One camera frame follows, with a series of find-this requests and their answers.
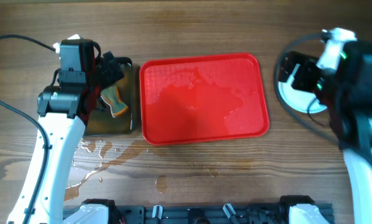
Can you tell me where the orange green scrub sponge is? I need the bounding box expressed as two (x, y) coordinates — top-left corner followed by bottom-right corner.
(101, 85), (129, 118)

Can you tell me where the light blue plate top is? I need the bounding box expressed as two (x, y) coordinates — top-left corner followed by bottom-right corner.
(278, 82), (327, 114)

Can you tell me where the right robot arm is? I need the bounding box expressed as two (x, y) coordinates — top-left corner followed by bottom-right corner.
(274, 39), (372, 223)

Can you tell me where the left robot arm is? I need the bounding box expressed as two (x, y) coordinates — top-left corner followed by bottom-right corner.
(7, 52), (132, 223)

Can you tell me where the black water tray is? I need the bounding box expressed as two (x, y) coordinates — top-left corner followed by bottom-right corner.
(84, 57), (137, 136)

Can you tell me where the red serving tray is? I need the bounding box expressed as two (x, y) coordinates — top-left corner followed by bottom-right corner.
(139, 53), (270, 146)

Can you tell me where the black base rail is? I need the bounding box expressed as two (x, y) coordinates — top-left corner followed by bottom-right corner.
(116, 203), (291, 224)

